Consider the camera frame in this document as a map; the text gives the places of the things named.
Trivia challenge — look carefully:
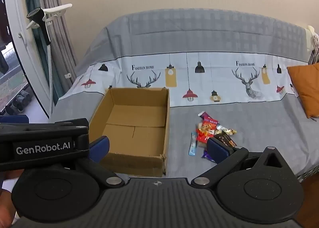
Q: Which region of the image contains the white plastic object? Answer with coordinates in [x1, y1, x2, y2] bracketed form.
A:
[307, 25, 319, 51]

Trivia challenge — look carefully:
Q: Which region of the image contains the red square snack packet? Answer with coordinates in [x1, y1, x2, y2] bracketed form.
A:
[196, 128, 212, 144]

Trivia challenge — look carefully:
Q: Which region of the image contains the grey sofa with deer cover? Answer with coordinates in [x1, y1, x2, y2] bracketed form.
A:
[48, 8, 319, 183]

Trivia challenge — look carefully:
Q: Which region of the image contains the cardboard box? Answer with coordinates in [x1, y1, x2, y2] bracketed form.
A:
[88, 87, 170, 177]

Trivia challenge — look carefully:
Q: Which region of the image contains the white window frame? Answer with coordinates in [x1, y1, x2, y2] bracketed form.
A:
[4, 0, 50, 119]

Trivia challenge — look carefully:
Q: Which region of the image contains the person's left forearm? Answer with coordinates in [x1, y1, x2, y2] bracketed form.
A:
[0, 169, 24, 228]

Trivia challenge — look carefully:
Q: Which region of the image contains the blue stick snack packet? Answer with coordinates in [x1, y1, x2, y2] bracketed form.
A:
[188, 132, 198, 156]

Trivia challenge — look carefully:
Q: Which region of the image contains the grey shoe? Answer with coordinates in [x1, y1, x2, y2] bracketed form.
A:
[11, 94, 24, 114]
[21, 90, 33, 105]

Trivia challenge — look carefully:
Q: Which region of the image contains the dark cloth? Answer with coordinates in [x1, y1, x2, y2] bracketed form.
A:
[308, 49, 319, 65]

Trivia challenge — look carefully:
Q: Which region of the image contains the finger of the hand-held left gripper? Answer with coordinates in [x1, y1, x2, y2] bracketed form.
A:
[0, 118, 90, 140]

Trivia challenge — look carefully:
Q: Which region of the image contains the dark brown snack packet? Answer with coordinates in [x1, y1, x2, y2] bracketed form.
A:
[214, 133, 237, 147]

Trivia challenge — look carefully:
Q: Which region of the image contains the grey curtain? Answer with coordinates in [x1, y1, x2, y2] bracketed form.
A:
[32, 0, 78, 99]

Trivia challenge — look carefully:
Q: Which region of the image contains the black steamer head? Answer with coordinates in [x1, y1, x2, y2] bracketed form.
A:
[26, 7, 51, 45]

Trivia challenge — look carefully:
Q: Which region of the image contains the orange printed snack packet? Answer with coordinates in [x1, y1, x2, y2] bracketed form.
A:
[201, 122, 216, 135]

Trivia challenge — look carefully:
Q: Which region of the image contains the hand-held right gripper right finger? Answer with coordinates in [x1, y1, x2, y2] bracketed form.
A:
[191, 137, 291, 188]

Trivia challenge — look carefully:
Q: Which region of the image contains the metal steamer pole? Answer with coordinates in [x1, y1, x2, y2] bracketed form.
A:
[47, 43, 54, 116]

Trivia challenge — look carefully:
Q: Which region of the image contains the dark blue object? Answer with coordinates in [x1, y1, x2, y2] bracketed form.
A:
[0, 115, 30, 124]

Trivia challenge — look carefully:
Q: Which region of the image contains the white plastic hanger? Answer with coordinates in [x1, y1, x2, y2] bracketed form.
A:
[26, 3, 73, 30]

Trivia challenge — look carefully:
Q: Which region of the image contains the orange cushion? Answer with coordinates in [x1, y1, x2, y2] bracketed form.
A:
[287, 62, 319, 119]

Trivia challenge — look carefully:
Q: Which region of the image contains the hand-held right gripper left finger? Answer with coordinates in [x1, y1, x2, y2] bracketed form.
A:
[75, 135, 125, 188]

